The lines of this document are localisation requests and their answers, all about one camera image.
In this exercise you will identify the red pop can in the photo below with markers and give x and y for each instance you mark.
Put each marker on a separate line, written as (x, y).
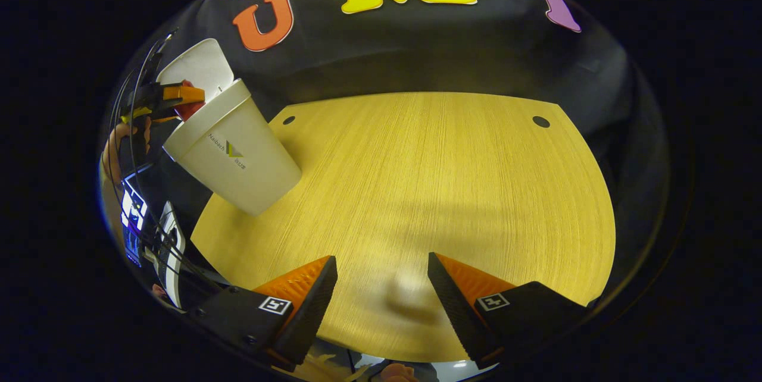
(189, 109)

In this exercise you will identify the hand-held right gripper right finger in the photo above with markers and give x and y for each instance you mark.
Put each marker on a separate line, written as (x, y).
(458, 310)

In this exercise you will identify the black backdrop cloth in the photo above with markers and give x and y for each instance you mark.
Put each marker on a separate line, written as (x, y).
(417, 55)

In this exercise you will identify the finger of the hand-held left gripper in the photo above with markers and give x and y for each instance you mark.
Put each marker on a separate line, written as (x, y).
(140, 113)
(161, 93)

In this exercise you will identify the wooden desktop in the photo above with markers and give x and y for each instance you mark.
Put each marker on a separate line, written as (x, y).
(428, 191)

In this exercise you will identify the computer monitor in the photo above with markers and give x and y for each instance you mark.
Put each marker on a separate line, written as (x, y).
(132, 215)

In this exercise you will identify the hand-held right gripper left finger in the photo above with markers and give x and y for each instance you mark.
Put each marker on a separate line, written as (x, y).
(309, 310)

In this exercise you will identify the white desktop garbage bin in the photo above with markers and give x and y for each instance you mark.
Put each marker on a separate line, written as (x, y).
(238, 162)

